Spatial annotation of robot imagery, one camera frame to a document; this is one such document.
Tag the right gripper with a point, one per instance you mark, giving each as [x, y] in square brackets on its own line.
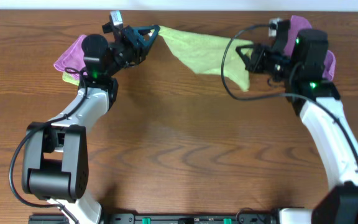
[249, 60]

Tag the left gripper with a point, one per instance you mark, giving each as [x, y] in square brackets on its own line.
[132, 42]

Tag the light green microfiber cloth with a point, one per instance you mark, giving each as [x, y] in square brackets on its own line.
[207, 55]

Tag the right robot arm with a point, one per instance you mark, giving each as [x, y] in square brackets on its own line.
[318, 104]

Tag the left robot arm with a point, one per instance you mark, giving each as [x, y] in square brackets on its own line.
[55, 165]

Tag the large purple cloth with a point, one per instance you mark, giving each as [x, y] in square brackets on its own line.
[298, 23]

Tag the folded green cloth under purple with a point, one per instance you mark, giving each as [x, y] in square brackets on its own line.
[70, 78]

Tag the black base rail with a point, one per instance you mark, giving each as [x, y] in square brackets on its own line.
[242, 218]

